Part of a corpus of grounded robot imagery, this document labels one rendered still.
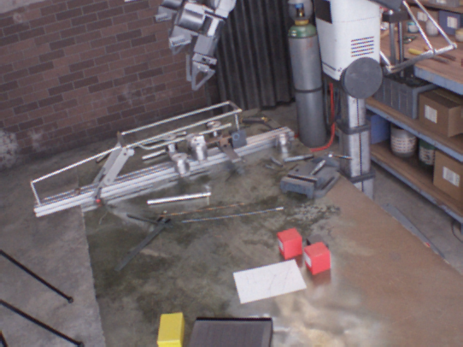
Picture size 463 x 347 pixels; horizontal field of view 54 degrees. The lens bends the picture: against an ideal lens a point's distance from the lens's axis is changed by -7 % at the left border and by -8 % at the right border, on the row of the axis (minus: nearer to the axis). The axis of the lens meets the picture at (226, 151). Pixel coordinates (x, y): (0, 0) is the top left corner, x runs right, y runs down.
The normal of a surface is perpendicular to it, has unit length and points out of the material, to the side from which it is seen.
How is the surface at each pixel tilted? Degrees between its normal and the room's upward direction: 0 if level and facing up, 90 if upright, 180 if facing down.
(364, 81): 90
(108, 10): 90
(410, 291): 0
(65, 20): 90
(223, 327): 0
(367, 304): 0
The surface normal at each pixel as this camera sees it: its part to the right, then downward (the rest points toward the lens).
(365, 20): 0.22, 0.40
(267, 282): -0.15, -0.89
